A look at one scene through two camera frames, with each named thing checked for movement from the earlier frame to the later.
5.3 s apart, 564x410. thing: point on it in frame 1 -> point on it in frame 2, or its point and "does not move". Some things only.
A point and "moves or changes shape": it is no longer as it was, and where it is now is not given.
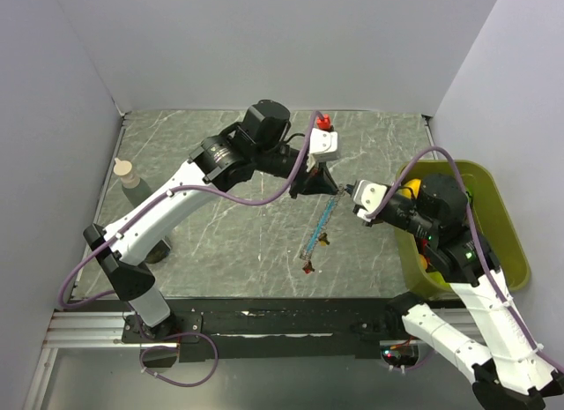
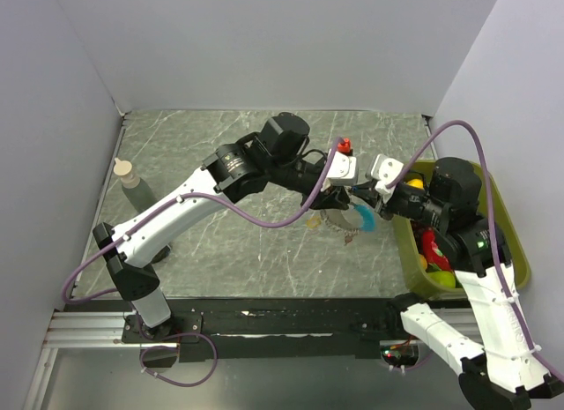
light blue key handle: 327,212 moves or changes shape
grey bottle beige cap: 133,186 does not move
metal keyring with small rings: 321,223 -> 348,234
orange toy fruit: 423,261 does not move
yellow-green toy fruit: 438,279 does not move
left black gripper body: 300,177 -> 322,196
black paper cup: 159,252 does not move
